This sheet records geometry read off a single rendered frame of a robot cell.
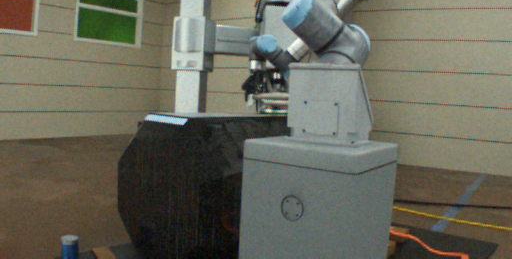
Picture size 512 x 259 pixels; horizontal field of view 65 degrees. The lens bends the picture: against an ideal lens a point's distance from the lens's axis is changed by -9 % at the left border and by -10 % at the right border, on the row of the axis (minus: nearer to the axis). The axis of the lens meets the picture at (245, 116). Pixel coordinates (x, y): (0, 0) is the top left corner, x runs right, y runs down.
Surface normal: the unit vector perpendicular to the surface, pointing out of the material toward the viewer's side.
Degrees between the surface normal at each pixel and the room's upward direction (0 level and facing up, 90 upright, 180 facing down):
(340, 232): 90
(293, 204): 90
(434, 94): 90
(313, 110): 90
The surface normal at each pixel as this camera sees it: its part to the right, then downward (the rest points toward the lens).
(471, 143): -0.59, 0.01
